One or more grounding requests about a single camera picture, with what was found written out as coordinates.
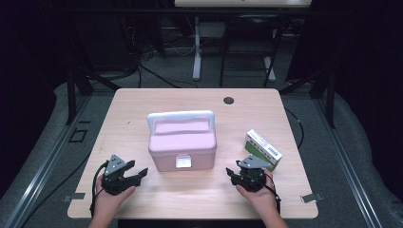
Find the right hand-held gripper cable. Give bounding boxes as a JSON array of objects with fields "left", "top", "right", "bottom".
[{"left": 262, "top": 169, "right": 282, "bottom": 215}]

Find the person's right hand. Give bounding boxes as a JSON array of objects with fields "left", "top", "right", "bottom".
[{"left": 236, "top": 170, "right": 282, "bottom": 220}]

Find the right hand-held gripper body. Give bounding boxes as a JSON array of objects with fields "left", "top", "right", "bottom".
[{"left": 232, "top": 154, "right": 272, "bottom": 193}]

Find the left hand-held gripper cable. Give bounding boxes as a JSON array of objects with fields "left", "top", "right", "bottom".
[{"left": 89, "top": 161, "right": 110, "bottom": 219}]

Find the grey tape strip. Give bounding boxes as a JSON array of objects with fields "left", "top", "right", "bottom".
[
  {"left": 299, "top": 192, "right": 325, "bottom": 204},
  {"left": 62, "top": 192, "right": 86, "bottom": 203}
]

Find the person's left hand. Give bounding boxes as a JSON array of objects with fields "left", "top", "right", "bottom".
[{"left": 93, "top": 174, "right": 137, "bottom": 220}]

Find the pink plastic storage box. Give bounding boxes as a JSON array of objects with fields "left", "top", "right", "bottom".
[{"left": 146, "top": 109, "right": 218, "bottom": 173}]

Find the hand-held gripper cable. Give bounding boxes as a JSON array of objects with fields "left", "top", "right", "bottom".
[
  {"left": 89, "top": 161, "right": 110, "bottom": 219},
  {"left": 262, "top": 169, "right": 282, "bottom": 215}
]

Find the black chair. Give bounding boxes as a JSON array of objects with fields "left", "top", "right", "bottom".
[{"left": 219, "top": 13, "right": 288, "bottom": 88}]

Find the black metal stand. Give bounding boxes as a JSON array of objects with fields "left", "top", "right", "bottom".
[
  {"left": 65, "top": 66, "right": 122, "bottom": 126},
  {"left": 278, "top": 67, "right": 336, "bottom": 129}
]

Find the aluminium floor rail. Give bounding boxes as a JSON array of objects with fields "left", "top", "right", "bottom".
[
  {"left": 312, "top": 98, "right": 384, "bottom": 228},
  {"left": 4, "top": 94, "right": 93, "bottom": 228}
]

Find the black floor cable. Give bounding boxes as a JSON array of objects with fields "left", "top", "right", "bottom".
[
  {"left": 138, "top": 63, "right": 200, "bottom": 89},
  {"left": 21, "top": 154, "right": 92, "bottom": 228}
]

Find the white desk top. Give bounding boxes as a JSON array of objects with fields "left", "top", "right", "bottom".
[{"left": 174, "top": 0, "right": 313, "bottom": 8}]

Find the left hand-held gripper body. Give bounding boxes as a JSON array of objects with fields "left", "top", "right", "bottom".
[{"left": 101, "top": 154, "right": 131, "bottom": 196}]

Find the white and green carton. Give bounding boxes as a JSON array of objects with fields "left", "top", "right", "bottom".
[{"left": 242, "top": 128, "right": 284, "bottom": 173}]

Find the white desk leg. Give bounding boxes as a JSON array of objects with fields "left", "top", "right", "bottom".
[
  {"left": 192, "top": 16, "right": 202, "bottom": 82},
  {"left": 262, "top": 29, "right": 278, "bottom": 83}
]

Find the white floor cable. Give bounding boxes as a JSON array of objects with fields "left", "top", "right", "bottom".
[{"left": 165, "top": 42, "right": 196, "bottom": 57}]

